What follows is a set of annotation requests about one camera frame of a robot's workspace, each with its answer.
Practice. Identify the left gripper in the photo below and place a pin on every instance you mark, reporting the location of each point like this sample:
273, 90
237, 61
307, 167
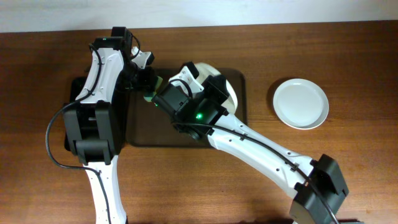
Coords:
148, 78

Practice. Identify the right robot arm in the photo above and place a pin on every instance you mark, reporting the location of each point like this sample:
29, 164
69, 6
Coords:
317, 187

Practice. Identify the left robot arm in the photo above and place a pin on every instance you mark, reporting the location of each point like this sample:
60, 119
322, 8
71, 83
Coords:
95, 121

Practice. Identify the white plate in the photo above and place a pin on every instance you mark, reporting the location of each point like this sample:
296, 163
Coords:
300, 104
205, 70

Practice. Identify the brown plastic serving tray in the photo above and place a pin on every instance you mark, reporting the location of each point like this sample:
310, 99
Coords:
148, 126

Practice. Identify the green scrubbing sponge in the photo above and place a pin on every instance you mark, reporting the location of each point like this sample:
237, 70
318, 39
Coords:
149, 94

